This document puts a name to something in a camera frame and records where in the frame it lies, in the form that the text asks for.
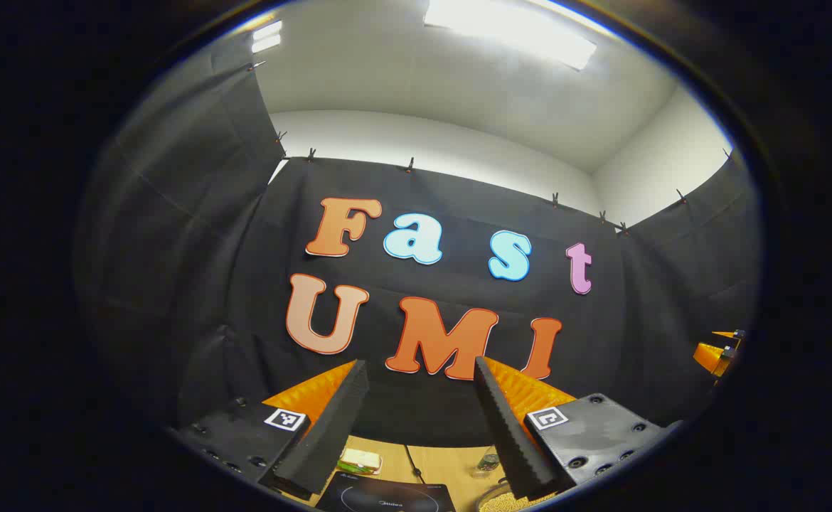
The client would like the black induction cooktop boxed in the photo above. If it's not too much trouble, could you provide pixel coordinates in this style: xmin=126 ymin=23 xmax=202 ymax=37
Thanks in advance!
xmin=314 ymin=471 xmax=457 ymax=512

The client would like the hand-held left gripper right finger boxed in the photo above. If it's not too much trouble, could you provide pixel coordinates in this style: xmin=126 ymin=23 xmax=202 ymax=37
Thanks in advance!
xmin=473 ymin=356 xmax=678 ymax=501

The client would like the sandwich with lettuce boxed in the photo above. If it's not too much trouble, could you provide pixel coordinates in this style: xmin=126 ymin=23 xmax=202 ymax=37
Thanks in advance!
xmin=336 ymin=448 xmax=383 ymax=475

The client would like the black power cable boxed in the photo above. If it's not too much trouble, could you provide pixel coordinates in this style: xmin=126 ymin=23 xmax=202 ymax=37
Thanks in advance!
xmin=403 ymin=444 xmax=428 ymax=485

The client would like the small ceiling light panel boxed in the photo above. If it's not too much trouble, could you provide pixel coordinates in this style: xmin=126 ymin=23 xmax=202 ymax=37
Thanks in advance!
xmin=251 ymin=20 xmax=284 ymax=55

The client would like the row of cloth clips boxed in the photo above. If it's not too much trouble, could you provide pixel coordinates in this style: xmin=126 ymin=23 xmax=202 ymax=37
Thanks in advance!
xmin=247 ymin=60 xmax=733 ymax=237

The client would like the stainless steel pot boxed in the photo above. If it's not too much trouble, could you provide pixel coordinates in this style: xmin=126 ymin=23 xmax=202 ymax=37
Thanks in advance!
xmin=476 ymin=478 xmax=562 ymax=512

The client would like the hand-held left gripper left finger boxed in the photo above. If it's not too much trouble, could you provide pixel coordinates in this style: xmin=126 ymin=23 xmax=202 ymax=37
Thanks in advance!
xmin=171 ymin=359 xmax=371 ymax=500

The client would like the large ceiling light panel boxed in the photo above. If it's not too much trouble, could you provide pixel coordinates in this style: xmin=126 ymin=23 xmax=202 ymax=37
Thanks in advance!
xmin=423 ymin=0 xmax=598 ymax=72

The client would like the pile of yellow soybeans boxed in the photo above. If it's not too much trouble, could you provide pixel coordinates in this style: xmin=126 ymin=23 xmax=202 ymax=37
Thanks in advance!
xmin=484 ymin=491 xmax=553 ymax=512

